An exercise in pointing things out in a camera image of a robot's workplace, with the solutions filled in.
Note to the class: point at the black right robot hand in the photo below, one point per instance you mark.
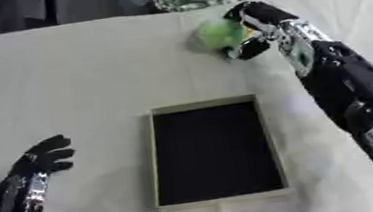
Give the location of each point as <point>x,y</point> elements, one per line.
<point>260,15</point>

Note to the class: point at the open box with black inside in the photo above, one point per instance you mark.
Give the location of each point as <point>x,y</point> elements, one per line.
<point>216,151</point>

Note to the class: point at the green ball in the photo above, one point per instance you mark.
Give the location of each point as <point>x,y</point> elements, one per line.
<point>220,33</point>

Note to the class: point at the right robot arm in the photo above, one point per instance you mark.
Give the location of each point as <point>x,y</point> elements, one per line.
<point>350,92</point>

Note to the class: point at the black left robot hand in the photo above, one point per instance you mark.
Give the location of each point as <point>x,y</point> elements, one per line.
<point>43,157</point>

